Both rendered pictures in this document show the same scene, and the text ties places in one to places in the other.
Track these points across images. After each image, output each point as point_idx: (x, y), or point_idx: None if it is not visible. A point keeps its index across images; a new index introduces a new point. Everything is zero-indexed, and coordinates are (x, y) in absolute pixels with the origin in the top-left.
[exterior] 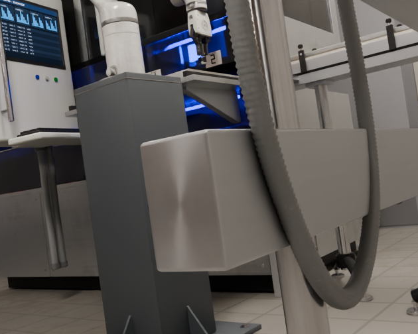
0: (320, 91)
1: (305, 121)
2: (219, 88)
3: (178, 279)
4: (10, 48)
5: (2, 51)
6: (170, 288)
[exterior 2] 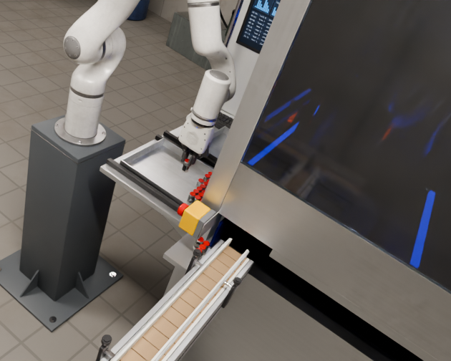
0: None
1: (272, 334)
2: None
3: (36, 254)
4: (249, 36)
5: (225, 38)
6: (29, 251)
